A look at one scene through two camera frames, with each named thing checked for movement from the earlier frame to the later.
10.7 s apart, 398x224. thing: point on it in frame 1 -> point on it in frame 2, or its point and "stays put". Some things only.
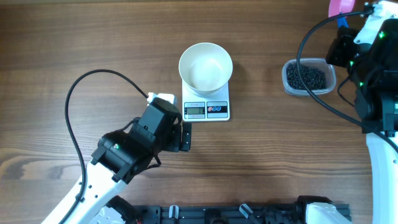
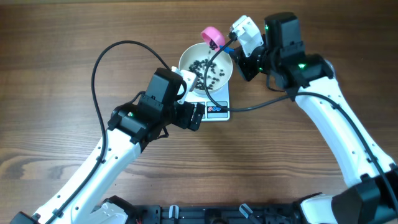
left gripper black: [175, 144] -> [184, 121]
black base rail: [280, 213] stays put
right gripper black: [340, 42] -> [242, 63]
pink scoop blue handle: [339, 7] -> [212, 33]
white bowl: [206, 68] stays put
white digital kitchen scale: [212, 108] stays put
